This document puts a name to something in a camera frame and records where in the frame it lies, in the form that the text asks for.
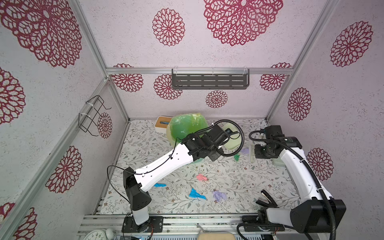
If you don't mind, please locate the light green hand brush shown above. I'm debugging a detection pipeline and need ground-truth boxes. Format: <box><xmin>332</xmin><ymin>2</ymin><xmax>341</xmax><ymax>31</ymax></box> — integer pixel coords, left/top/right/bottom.
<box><xmin>249</xmin><ymin>143</ymin><xmax>256</xmax><ymax>164</ymax></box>

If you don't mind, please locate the purple paper scrap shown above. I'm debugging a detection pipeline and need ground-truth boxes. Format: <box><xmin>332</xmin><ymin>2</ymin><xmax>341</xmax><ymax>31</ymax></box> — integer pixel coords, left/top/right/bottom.
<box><xmin>241</xmin><ymin>148</ymin><xmax>250</xmax><ymax>155</ymax></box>
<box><xmin>213</xmin><ymin>190</ymin><xmax>228</xmax><ymax>203</ymax></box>

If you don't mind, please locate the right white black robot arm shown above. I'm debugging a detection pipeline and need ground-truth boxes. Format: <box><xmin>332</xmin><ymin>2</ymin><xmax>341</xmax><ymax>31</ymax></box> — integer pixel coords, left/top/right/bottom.
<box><xmin>249</xmin><ymin>125</ymin><xmax>347</xmax><ymax>240</ymax></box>

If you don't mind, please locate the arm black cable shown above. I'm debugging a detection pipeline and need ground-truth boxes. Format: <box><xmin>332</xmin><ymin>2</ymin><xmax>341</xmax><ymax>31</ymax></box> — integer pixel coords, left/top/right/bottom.
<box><xmin>106</xmin><ymin>119</ymin><xmax>245</xmax><ymax>208</ymax></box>
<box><xmin>236</xmin><ymin>129</ymin><xmax>337</xmax><ymax>240</ymax></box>

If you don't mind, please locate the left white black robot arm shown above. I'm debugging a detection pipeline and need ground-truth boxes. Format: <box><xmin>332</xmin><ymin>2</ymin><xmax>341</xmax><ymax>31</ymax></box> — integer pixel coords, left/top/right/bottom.
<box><xmin>123</xmin><ymin>125</ymin><xmax>238</xmax><ymax>226</ymax></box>

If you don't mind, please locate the beige object at bottom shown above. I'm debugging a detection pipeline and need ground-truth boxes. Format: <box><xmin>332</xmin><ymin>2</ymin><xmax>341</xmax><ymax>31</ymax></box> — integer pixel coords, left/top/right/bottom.
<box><xmin>197</xmin><ymin>225</ymin><xmax>236</xmax><ymax>240</ymax></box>

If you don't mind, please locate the black stapler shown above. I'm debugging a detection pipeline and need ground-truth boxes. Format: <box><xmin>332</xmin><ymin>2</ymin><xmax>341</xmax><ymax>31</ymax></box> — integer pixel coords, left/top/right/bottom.
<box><xmin>255</xmin><ymin>188</ymin><xmax>278</xmax><ymax>208</ymax></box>

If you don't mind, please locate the white round gauge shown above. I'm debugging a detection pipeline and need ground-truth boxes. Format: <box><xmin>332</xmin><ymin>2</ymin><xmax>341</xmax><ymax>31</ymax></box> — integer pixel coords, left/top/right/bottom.
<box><xmin>84</xmin><ymin>230</ymin><xmax>107</xmax><ymax>240</ymax></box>

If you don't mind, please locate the dark grey wall shelf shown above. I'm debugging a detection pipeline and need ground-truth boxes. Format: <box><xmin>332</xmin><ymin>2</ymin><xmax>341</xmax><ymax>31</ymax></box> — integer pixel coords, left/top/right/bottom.
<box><xmin>171</xmin><ymin>69</ymin><xmax>250</xmax><ymax>90</ymax></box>

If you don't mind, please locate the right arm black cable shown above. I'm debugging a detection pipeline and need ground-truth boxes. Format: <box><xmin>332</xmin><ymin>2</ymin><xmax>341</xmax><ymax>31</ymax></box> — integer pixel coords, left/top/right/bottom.
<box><xmin>236</xmin><ymin>129</ymin><xmax>337</xmax><ymax>240</ymax></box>

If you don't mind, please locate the pink paper scrap centre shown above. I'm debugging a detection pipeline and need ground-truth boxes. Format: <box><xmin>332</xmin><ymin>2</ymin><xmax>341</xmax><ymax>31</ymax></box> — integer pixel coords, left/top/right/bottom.
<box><xmin>196</xmin><ymin>174</ymin><xmax>208</xmax><ymax>182</ymax></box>

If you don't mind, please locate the blue green paper scrap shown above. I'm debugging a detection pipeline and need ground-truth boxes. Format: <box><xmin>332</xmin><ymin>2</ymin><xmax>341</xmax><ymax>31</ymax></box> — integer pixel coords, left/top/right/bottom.
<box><xmin>234</xmin><ymin>154</ymin><xmax>240</xmax><ymax>162</ymax></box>

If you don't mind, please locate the blue paper scrap centre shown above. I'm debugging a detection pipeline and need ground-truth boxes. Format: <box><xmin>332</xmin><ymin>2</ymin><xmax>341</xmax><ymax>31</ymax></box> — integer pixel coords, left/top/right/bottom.
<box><xmin>189</xmin><ymin>189</ymin><xmax>207</xmax><ymax>200</ymax></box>

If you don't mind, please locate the blue paper scrap left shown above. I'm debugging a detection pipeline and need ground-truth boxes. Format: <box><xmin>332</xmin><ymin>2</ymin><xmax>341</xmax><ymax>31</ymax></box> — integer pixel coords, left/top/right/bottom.
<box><xmin>154</xmin><ymin>183</ymin><xmax>167</xmax><ymax>188</ymax></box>

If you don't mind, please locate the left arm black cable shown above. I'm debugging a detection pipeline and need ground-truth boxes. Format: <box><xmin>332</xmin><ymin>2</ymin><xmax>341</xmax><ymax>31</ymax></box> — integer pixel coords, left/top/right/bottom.
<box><xmin>106</xmin><ymin>119</ymin><xmax>245</xmax><ymax>208</ymax></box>

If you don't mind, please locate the white wooden-top tissue box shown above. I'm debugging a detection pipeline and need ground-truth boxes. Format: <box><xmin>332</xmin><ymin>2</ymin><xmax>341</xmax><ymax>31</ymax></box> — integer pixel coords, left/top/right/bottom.
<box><xmin>155</xmin><ymin>116</ymin><xmax>172</xmax><ymax>134</ymax></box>

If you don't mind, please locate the light green dustpan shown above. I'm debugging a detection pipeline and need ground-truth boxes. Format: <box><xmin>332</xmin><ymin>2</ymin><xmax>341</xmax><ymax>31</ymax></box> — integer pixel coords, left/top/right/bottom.
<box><xmin>221</xmin><ymin>123</ymin><xmax>242</xmax><ymax>151</ymax></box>

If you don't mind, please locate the black wire wall rack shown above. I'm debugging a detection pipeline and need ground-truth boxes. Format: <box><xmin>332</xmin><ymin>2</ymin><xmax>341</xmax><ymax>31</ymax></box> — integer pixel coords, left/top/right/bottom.
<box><xmin>78</xmin><ymin>95</ymin><xmax>113</xmax><ymax>139</ymax></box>

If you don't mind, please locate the green bin with bag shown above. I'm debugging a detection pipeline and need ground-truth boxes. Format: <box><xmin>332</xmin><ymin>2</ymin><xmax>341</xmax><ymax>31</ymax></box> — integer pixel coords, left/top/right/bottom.
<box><xmin>166</xmin><ymin>113</ymin><xmax>208</xmax><ymax>148</ymax></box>

